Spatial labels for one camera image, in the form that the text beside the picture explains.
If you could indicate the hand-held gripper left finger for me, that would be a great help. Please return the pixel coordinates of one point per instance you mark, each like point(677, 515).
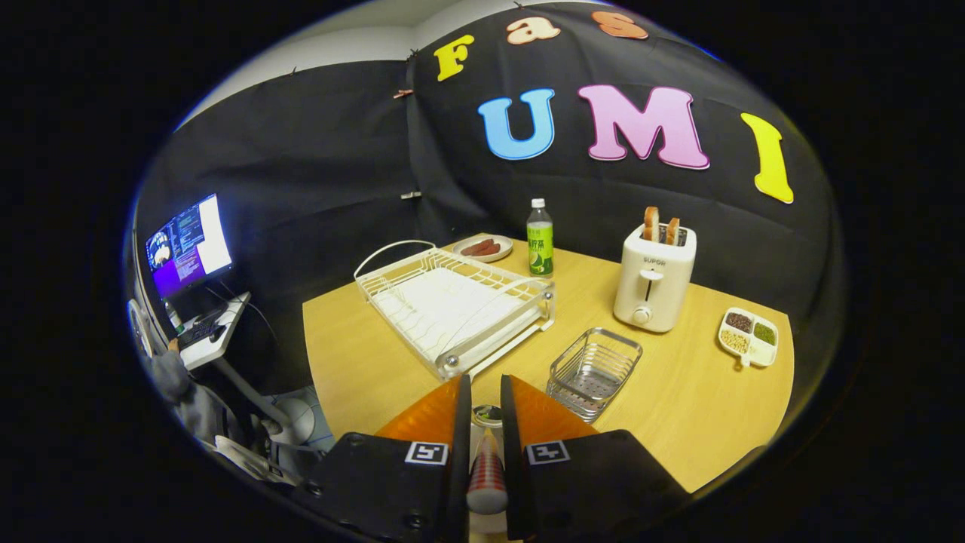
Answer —
point(461, 483)

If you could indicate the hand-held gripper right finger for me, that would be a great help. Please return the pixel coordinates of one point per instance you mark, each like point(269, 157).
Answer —
point(513, 483)

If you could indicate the small sausage dish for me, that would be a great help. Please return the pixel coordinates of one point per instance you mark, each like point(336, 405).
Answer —
point(503, 245)

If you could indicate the white divided snack dish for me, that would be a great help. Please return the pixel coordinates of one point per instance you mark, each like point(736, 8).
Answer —
point(760, 353)

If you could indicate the red sausage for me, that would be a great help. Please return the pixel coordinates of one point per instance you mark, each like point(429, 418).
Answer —
point(475, 246)
point(491, 250)

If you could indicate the green label drink bottle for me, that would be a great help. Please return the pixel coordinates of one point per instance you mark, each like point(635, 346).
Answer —
point(540, 249)

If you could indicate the white toaster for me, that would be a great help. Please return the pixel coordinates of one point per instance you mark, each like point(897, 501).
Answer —
point(652, 286)

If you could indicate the white side desk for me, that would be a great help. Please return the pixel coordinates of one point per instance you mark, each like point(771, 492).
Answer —
point(203, 351)

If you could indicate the toasted bread slice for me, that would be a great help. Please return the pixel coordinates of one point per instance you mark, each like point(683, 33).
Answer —
point(650, 224)
point(671, 231)

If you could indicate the black keyboard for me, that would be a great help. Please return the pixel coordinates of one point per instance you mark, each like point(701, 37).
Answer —
point(200, 330)

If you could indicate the black backdrop cloth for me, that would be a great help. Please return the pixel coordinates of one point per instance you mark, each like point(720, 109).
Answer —
point(317, 166)

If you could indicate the computer monitor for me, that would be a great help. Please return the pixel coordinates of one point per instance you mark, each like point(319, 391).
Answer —
point(188, 249)

